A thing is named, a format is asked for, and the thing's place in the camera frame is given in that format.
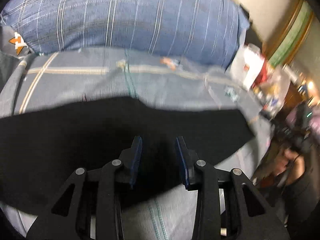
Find person's right hand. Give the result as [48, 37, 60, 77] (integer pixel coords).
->
[275, 147, 305, 185]

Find person's right forearm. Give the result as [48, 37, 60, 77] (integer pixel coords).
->
[282, 165, 320, 230]

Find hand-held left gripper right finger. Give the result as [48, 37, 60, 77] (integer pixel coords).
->
[175, 136, 290, 240]

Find white paper bag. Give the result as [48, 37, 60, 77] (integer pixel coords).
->
[229, 44, 267, 92]

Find black pants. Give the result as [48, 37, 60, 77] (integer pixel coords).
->
[0, 96, 255, 214]

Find grey star-printed blanket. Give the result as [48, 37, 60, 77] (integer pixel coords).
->
[0, 25, 288, 240]

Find blue plaid pillow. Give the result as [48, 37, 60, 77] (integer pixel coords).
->
[0, 0, 250, 72]

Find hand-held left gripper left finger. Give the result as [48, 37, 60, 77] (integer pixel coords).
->
[26, 135, 143, 240]

